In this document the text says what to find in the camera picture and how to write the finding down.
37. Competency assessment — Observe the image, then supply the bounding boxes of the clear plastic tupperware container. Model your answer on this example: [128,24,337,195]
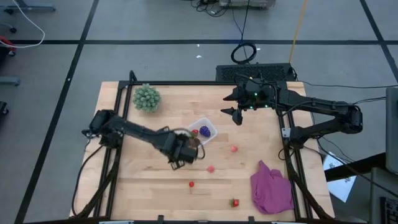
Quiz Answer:
[187,117,218,146]

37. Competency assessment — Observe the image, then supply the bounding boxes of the purple cloth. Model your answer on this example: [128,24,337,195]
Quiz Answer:
[250,160,295,215]

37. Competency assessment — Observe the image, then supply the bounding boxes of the white printed paper sheet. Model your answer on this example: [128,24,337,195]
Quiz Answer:
[323,151,357,203]

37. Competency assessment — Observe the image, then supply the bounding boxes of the tangled black cables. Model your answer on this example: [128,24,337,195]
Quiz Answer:
[190,0,233,17]

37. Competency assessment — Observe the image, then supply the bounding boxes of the black metal table frame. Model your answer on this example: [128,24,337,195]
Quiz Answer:
[70,70,335,222]

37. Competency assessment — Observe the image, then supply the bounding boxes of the yellow cable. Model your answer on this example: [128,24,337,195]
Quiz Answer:
[289,0,309,63]

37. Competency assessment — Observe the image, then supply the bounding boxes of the grey device box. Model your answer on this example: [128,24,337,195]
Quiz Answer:
[218,0,277,9]

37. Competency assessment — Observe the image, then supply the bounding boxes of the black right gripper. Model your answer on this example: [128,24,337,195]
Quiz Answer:
[220,79,279,116]

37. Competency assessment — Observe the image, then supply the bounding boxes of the black keyboard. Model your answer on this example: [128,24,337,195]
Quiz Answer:
[379,196,398,224]

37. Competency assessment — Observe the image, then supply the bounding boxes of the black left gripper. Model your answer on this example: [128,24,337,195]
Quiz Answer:
[160,131,200,165]

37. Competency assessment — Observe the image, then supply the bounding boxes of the black vented computer case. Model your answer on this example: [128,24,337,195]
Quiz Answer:
[215,63,296,83]

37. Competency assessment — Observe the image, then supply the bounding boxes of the coiled black cable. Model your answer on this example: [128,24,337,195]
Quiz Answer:
[230,42,257,65]

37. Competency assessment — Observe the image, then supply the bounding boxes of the grey monitor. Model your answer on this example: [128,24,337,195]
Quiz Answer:
[385,86,398,175]

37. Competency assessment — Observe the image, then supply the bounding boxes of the red object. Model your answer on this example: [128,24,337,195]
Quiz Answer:
[0,35,17,53]

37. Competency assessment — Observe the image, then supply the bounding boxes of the green spiky toy plant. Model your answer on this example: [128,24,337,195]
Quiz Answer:
[132,83,162,113]

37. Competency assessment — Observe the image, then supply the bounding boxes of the long black floor cable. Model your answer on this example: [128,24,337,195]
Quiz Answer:
[298,80,398,90]

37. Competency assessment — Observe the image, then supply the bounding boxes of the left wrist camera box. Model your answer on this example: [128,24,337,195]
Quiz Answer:
[169,158,187,171]

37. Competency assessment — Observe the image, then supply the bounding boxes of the grey chair base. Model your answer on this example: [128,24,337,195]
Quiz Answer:
[0,0,57,15]

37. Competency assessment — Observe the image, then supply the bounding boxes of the white cable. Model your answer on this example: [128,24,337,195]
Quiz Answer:
[0,0,46,49]

